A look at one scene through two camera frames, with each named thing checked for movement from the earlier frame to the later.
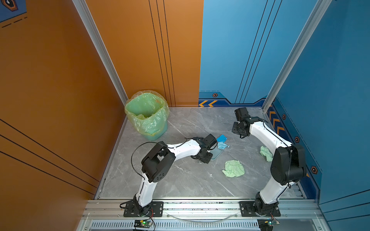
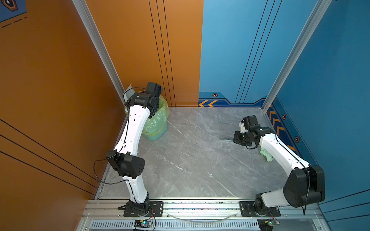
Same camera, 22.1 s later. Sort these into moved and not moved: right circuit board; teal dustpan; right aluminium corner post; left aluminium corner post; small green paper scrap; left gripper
Moved: teal dustpan; left gripper
Not moved: right aluminium corner post; right circuit board; small green paper scrap; left aluminium corner post
